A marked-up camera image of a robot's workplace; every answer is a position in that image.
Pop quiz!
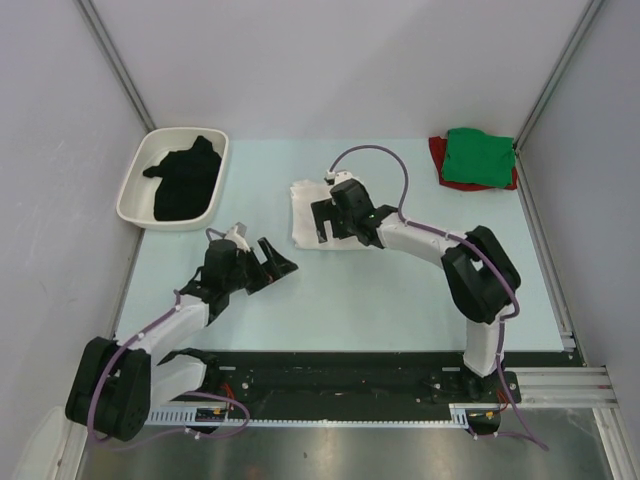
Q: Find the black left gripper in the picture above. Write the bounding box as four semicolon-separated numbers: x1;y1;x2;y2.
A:
224;238;296;294

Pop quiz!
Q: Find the white t-shirt with robot print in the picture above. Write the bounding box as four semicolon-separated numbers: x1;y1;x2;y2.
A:
290;180;385;251

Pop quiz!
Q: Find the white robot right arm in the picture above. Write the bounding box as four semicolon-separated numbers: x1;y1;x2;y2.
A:
311;179;521;401

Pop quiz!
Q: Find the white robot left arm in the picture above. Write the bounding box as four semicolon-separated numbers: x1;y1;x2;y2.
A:
64;238;298;442

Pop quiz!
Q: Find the black t-shirt in bin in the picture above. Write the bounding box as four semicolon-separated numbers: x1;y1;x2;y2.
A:
142;136;222;222

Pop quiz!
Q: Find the red folded t-shirt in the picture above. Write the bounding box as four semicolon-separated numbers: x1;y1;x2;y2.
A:
428;137;518;192

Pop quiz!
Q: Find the green folded t-shirt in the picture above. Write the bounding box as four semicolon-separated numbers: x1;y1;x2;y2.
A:
441;127;515;188

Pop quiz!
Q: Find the white plastic bin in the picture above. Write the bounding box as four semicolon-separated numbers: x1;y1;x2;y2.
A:
116;127;230;231

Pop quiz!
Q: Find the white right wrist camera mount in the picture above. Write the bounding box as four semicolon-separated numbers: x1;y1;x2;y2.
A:
324;170;359;188

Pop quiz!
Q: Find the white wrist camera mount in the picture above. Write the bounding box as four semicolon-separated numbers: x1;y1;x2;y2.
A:
324;170;359;188
224;222;251;252

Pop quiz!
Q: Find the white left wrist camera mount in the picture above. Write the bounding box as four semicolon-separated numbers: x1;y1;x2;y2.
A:
224;222;251;252

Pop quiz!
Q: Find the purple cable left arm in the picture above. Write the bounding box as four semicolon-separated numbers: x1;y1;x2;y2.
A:
85;227;251;449

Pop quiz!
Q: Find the white slotted cable duct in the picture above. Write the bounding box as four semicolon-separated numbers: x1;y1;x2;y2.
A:
144;403;474;431

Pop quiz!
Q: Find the right aluminium corner post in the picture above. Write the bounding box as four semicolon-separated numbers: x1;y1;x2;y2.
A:
510;0;609;151

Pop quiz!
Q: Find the aluminium corner post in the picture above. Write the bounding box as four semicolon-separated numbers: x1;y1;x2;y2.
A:
73;0;156;133
510;0;609;151

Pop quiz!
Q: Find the left aluminium corner post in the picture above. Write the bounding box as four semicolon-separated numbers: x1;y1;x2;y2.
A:
73;0;156;133

